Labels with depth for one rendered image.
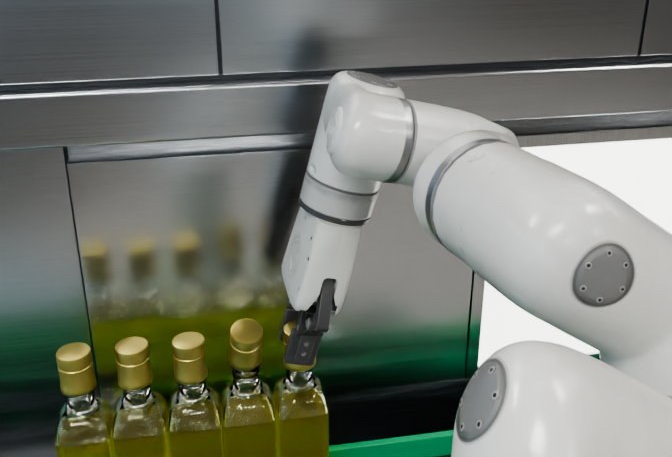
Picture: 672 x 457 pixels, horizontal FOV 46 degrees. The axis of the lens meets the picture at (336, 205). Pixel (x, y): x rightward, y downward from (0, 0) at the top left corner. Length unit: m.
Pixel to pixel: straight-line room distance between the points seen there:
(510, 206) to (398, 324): 0.58
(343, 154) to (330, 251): 0.13
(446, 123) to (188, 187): 0.33
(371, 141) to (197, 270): 0.36
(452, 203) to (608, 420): 0.18
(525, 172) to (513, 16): 0.49
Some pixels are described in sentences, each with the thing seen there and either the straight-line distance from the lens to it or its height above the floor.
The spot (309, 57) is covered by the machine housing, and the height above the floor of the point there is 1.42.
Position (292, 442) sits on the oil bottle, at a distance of 0.90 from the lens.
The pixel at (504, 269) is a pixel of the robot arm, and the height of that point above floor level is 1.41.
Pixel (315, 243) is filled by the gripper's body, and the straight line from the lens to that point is 0.75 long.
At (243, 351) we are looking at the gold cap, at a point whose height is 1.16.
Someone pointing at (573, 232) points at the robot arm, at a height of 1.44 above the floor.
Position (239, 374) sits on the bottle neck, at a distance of 0.85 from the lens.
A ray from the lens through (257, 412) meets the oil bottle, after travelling 0.87.
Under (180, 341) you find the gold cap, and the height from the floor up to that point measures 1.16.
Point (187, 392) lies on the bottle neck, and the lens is 0.86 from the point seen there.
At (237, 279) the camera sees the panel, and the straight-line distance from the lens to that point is 0.94.
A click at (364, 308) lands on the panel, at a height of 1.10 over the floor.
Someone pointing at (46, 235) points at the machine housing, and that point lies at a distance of 0.96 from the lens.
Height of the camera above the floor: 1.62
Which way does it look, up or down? 24 degrees down
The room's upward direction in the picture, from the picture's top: straight up
